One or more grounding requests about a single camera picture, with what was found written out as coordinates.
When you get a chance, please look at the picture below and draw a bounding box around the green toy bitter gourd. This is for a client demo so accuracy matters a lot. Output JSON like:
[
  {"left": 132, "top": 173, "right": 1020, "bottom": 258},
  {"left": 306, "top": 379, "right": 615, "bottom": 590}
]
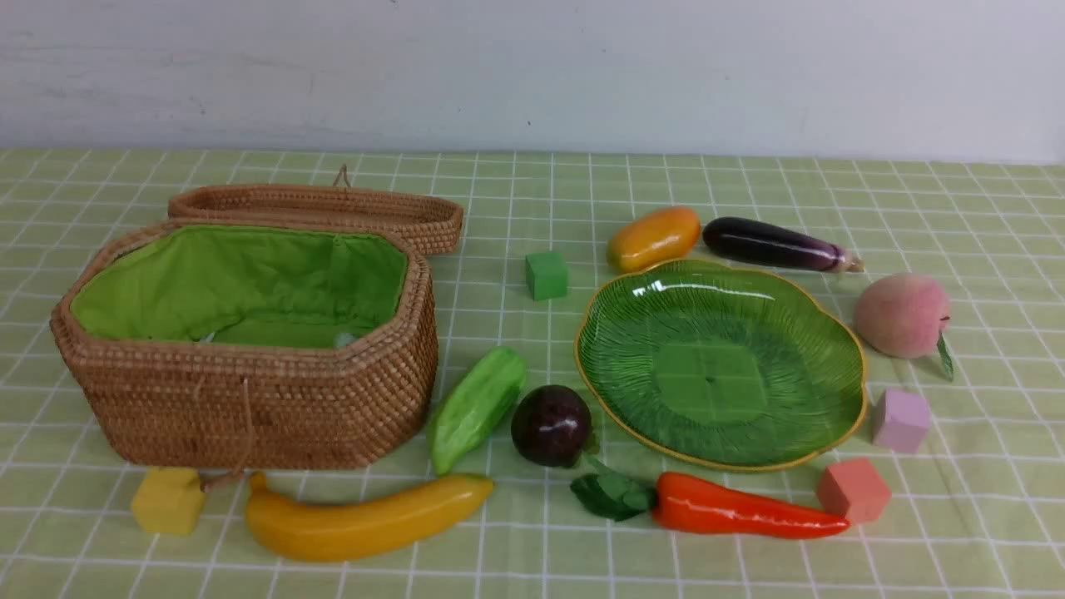
[{"left": 427, "top": 346, "right": 528, "bottom": 477}]

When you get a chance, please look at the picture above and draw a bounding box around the dark purple toy mangosteen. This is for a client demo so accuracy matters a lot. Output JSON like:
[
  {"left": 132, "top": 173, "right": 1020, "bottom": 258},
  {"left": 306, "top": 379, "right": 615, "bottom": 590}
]
[{"left": 510, "top": 384, "right": 593, "bottom": 469}]

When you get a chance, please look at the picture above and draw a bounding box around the orange yellow toy mango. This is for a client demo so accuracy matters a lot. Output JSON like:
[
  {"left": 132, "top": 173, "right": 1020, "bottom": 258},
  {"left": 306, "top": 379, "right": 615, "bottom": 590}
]
[{"left": 607, "top": 207, "right": 702, "bottom": 274}]

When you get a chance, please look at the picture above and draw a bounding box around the purple toy eggplant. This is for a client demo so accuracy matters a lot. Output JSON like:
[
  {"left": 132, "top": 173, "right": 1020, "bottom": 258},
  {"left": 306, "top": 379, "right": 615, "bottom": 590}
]
[{"left": 702, "top": 216, "right": 866, "bottom": 273}]

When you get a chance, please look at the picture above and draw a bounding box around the orange toy carrot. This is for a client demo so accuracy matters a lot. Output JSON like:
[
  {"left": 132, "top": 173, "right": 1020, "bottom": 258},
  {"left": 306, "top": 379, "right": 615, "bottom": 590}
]
[{"left": 570, "top": 460, "right": 851, "bottom": 541}]

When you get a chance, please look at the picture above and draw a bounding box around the yellow toy banana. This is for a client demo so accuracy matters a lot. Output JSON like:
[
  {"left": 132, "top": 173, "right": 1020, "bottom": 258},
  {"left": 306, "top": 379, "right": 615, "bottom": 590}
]
[{"left": 244, "top": 473, "right": 495, "bottom": 562}]

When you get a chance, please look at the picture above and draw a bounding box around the pink toy peach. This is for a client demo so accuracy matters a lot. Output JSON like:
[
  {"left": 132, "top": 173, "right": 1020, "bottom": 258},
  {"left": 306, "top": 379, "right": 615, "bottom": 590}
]
[{"left": 853, "top": 273, "right": 954, "bottom": 381}]

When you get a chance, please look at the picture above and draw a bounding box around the green foam cube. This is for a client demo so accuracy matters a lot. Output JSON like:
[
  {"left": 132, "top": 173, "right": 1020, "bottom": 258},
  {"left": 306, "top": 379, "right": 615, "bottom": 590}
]
[{"left": 524, "top": 250, "right": 569, "bottom": 302}]

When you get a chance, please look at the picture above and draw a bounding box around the wicker basket lid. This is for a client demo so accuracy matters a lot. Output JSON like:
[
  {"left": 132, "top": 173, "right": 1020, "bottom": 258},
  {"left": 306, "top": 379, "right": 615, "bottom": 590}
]
[{"left": 168, "top": 168, "right": 464, "bottom": 255}]

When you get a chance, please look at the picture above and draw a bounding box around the green leaf-shaped plate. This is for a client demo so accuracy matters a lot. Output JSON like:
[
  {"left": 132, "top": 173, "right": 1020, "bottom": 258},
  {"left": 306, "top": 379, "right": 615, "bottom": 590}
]
[{"left": 574, "top": 259, "right": 870, "bottom": 473}]

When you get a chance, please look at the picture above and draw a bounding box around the brown wicker basket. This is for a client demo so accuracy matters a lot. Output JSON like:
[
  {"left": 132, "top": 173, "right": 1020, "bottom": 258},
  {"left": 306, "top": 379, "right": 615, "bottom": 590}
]
[{"left": 50, "top": 218, "right": 438, "bottom": 470}]

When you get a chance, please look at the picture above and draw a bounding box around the red foam cube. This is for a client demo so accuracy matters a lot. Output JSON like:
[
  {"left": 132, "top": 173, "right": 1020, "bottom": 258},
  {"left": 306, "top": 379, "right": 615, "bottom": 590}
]
[{"left": 815, "top": 458, "right": 892, "bottom": 524}]

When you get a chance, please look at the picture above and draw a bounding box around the pink foam cube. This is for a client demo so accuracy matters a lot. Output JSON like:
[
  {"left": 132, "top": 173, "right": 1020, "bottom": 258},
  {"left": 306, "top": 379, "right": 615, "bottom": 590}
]
[{"left": 872, "top": 388, "right": 931, "bottom": 453}]

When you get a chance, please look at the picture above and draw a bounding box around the yellow foam cube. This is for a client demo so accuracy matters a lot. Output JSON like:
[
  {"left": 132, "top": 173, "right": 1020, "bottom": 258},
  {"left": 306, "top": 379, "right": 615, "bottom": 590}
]
[{"left": 130, "top": 467, "right": 206, "bottom": 536}]

